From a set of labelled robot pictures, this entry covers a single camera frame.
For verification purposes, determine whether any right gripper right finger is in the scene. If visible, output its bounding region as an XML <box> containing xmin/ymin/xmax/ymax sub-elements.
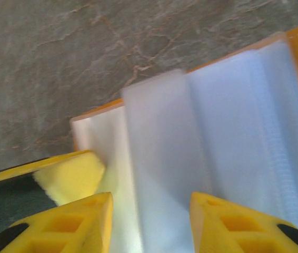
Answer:
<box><xmin>190</xmin><ymin>191</ymin><xmax>298</xmax><ymax>253</ymax></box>

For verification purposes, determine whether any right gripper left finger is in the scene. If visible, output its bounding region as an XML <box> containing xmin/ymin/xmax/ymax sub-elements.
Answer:
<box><xmin>0</xmin><ymin>191</ymin><xmax>113</xmax><ymax>253</ymax></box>

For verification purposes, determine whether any orange leather card holder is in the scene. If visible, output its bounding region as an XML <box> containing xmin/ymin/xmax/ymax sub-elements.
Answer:
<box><xmin>69</xmin><ymin>22</ymin><xmax>298</xmax><ymax>253</ymax></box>

